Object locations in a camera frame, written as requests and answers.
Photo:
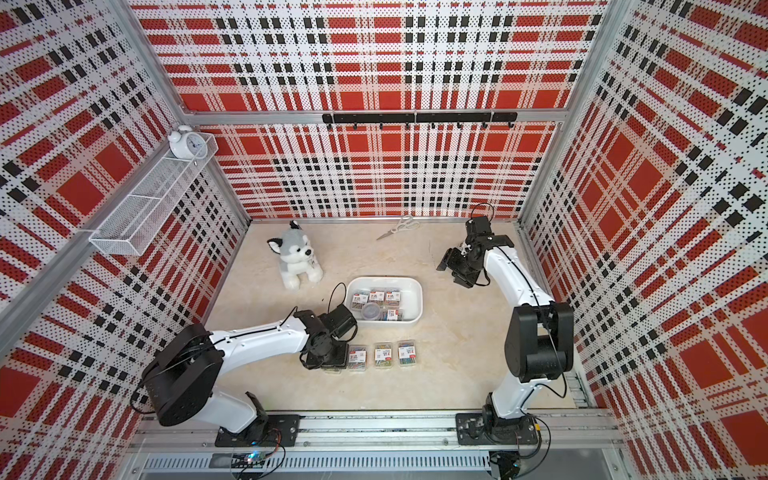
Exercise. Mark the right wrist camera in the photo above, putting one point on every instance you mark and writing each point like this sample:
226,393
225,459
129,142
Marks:
477,229

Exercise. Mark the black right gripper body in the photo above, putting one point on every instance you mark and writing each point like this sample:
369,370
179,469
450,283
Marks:
463,268

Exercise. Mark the white wire mesh shelf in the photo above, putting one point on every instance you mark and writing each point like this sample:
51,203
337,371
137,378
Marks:
133,224

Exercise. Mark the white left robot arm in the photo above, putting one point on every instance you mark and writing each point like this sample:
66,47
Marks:
181,380

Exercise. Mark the black hook rail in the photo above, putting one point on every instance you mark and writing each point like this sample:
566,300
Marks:
459,118

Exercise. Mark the white alarm clock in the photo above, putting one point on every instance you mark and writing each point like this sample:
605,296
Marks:
187,144

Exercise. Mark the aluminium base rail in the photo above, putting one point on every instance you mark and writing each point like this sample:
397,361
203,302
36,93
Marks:
550,444

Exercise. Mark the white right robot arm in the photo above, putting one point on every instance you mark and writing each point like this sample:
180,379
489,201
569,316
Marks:
539,345

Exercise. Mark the white handled scissors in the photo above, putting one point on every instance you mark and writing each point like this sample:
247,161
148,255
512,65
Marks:
405,223

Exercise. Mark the round clear clip tub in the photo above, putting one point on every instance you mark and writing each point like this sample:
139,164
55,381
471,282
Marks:
371,311

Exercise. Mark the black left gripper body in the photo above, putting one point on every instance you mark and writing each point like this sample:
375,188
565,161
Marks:
334,355

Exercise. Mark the grey white husky plush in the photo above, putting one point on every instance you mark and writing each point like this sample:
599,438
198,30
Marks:
296,257

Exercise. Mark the white plastic storage box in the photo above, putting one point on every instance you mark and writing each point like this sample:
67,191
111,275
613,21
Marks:
412,304

